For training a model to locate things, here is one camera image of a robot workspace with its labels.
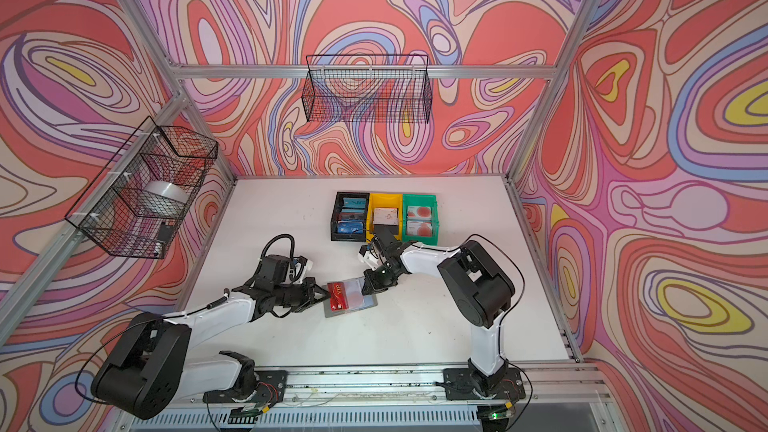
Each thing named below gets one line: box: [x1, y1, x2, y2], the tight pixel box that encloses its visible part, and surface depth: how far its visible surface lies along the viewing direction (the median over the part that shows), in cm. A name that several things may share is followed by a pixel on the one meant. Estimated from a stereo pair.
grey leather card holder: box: [322, 277, 378, 318], surface depth 89 cm
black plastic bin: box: [330, 192, 370, 242], surface depth 101 cm
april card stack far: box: [407, 206, 432, 221], surface depth 107 cm
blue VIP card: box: [337, 220, 364, 234], surface depth 104 cm
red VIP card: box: [327, 282, 349, 312], surface depth 88 cm
